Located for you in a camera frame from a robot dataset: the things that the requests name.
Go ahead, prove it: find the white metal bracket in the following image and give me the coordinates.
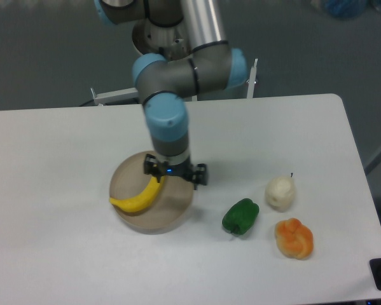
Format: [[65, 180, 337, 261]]
[[90, 88, 139, 105], [246, 58, 258, 98]]

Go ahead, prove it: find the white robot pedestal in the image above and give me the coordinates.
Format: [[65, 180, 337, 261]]
[[132, 20, 248, 104]]

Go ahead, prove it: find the yellow banana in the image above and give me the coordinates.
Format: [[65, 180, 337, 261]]
[[109, 177, 165, 213]]

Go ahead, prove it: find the beige round plate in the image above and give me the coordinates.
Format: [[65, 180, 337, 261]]
[[109, 151, 193, 232]]

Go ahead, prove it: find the white garlic bulb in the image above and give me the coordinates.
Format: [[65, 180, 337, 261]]
[[265, 174, 297, 212]]

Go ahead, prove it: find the white metal bracket right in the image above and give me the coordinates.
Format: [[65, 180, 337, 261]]
[[246, 58, 258, 98]]

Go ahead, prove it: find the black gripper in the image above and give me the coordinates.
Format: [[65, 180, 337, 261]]
[[143, 153, 207, 190]]

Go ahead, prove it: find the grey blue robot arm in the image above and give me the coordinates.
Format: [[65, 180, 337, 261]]
[[95, 1, 248, 186]]

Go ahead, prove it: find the orange bread roll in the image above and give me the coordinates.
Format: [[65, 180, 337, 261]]
[[274, 218, 314, 260]]

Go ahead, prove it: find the white metal bracket left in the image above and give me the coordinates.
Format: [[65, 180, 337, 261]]
[[90, 88, 139, 105]]

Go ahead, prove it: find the green bell pepper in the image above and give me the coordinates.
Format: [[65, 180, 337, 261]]
[[222, 198, 260, 235]]

